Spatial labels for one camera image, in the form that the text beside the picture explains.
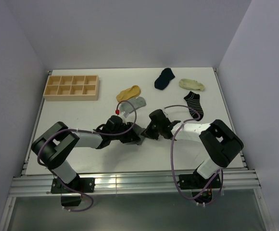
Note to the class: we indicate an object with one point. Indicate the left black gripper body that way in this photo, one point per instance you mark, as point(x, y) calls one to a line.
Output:
point(125, 138)

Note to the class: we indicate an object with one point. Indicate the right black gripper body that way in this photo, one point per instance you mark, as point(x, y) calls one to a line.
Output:
point(153, 131)

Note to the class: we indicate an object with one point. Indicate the dark grey sock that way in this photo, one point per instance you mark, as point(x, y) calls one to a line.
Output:
point(140, 139)

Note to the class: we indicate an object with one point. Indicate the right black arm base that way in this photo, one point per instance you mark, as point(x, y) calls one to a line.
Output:
point(195, 181)

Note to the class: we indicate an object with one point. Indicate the light grey sock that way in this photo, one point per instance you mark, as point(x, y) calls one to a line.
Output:
point(128, 107)

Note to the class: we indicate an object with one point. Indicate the aluminium frame rail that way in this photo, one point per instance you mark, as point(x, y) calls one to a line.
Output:
point(129, 183)

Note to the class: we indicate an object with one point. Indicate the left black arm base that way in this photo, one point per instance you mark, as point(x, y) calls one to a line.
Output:
point(83, 185)

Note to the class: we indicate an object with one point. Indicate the black striped sock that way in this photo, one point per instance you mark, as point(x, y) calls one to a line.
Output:
point(193, 101)

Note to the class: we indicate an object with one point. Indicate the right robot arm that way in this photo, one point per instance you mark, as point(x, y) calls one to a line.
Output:
point(220, 142)

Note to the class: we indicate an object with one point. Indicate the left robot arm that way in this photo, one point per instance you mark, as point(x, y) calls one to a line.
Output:
point(54, 145)

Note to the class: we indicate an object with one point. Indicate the cream sock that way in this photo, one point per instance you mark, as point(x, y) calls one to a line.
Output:
point(191, 84)

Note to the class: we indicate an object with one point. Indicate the wooden compartment tray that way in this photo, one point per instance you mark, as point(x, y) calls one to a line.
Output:
point(72, 88)

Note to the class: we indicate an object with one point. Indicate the navy blue sock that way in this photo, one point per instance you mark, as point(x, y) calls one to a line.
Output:
point(164, 79)

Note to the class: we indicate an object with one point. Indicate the mustard yellow sock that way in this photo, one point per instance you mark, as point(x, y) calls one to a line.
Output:
point(129, 93)

